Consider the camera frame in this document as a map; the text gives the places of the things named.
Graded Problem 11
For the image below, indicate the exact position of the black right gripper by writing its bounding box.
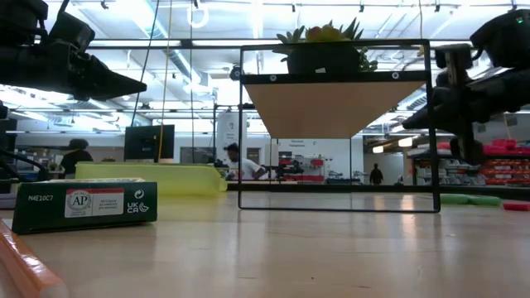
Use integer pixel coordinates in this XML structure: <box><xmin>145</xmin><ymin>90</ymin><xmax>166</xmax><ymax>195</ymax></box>
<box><xmin>401</xmin><ymin>43</ymin><xmax>530</xmax><ymax>166</ymax></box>

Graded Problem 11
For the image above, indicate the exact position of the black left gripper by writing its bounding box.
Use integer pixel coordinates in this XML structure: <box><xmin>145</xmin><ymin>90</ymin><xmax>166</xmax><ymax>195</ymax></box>
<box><xmin>0</xmin><ymin>41</ymin><xmax>148</xmax><ymax>101</ymax></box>

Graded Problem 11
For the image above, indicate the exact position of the yellow translucent plastic box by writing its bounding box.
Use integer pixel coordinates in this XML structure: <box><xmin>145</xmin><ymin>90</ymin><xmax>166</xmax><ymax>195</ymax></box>
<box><xmin>75</xmin><ymin>161</ymin><xmax>229</xmax><ymax>197</ymax></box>

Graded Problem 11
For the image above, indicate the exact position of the green crayon box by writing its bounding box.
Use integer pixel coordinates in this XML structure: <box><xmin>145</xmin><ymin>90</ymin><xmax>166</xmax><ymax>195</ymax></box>
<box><xmin>11</xmin><ymin>177</ymin><xmax>158</xmax><ymax>236</ymax></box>

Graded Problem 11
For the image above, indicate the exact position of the orange marker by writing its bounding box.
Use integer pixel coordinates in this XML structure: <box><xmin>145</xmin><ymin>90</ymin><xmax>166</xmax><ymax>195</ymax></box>
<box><xmin>0</xmin><ymin>219</ymin><xmax>70</xmax><ymax>298</ymax></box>

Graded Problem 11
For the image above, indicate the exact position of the black monitor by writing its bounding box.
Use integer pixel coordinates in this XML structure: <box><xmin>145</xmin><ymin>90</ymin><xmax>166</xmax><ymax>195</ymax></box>
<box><xmin>123</xmin><ymin>124</ymin><xmax>176</xmax><ymax>163</ymax></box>

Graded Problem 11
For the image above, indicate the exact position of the person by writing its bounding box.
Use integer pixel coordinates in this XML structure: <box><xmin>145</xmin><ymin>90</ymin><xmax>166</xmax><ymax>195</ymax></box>
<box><xmin>369</xmin><ymin>162</ymin><xmax>385</xmax><ymax>186</ymax></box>
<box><xmin>223</xmin><ymin>142</ymin><xmax>267</xmax><ymax>181</ymax></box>
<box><xmin>60</xmin><ymin>138</ymin><xmax>94</xmax><ymax>180</ymax></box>

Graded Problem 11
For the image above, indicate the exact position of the shelving with red bins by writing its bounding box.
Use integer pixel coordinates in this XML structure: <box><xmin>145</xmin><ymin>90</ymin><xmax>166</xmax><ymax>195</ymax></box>
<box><xmin>407</xmin><ymin>138</ymin><xmax>530</xmax><ymax>186</ymax></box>

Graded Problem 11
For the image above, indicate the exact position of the small red flat object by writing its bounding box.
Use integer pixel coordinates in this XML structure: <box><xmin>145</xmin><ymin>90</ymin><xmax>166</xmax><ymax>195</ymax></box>
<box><xmin>503</xmin><ymin>201</ymin><xmax>530</xmax><ymax>213</ymax></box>

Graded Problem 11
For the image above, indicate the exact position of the potted succulent plant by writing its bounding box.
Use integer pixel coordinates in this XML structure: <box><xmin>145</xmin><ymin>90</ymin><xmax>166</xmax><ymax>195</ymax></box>
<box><xmin>272</xmin><ymin>17</ymin><xmax>378</xmax><ymax>75</ymax></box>

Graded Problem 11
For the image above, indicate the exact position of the white pillar cabinet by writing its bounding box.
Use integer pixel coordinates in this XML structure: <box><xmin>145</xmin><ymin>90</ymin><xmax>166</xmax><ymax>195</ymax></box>
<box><xmin>215</xmin><ymin>111</ymin><xmax>248</xmax><ymax>166</ymax></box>

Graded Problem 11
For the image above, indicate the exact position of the yellow hanging cable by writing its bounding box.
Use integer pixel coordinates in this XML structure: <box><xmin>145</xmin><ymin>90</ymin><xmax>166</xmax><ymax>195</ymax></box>
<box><xmin>157</xmin><ymin>0</ymin><xmax>174</xmax><ymax>163</ymax></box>

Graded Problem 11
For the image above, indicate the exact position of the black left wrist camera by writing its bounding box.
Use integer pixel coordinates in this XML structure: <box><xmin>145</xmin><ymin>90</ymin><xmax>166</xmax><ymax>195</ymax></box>
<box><xmin>47</xmin><ymin>11</ymin><xmax>96</xmax><ymax>53</ymax></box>

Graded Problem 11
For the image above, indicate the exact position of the thin black hanging cable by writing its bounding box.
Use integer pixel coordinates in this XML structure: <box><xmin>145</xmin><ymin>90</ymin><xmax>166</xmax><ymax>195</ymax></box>
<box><xmin>189</xmin><ymin>0</ymin><xmax>196</xmax><ymax>163</ymax></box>

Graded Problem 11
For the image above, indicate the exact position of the black overhead frame bar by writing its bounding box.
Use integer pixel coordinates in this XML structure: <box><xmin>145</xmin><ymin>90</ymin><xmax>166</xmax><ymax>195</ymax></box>
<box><xmin>84</xmin><ymin>38</ymin><xmax>475</xmax><ymax>51</ymax></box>

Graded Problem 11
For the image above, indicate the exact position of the white hanging ring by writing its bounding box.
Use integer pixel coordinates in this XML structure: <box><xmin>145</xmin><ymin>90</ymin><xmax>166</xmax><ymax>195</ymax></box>
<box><xmin>185</xmin><ymin>2</ymin><xmax>210</xmax><ymax>30</ymax></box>

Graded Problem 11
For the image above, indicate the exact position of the black frame wooden shelf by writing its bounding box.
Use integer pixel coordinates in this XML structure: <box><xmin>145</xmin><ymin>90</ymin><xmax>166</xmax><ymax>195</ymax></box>
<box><xmin>238</xmin><ymin>39</ymin><xmax>441</xmax><ymax>214</ymax></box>

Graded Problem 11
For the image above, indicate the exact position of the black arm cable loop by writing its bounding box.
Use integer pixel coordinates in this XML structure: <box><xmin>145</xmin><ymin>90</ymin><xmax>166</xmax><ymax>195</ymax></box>
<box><xmin>0</xmin><ymin>147</ymin><xmax>49</xmax><ymax>183</ymax></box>

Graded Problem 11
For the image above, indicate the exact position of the black aluminium table rail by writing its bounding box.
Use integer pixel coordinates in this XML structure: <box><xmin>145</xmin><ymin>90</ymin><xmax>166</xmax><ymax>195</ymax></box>
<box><xmin>226</xmin><ymin>184</ymin><xmax>530</xmax><ymax>200</ymax></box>

